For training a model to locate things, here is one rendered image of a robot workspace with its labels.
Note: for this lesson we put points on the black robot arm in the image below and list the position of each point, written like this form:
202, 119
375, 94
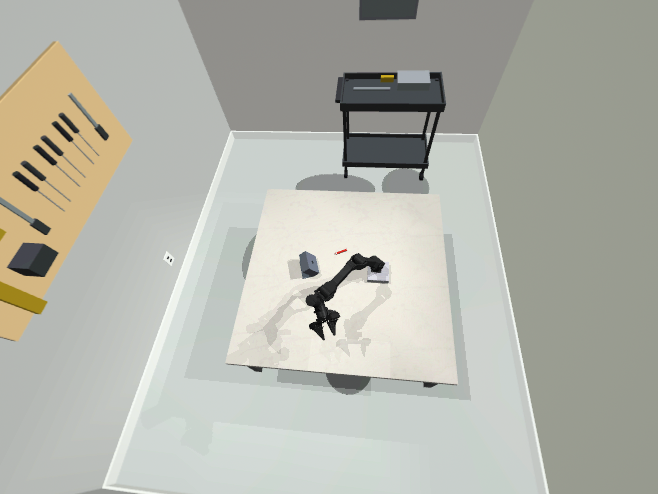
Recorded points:
327, 290

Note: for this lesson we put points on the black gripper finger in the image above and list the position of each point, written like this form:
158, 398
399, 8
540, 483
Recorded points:
332, 326
319, 331

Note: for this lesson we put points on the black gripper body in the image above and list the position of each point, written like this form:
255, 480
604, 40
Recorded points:
322, 314

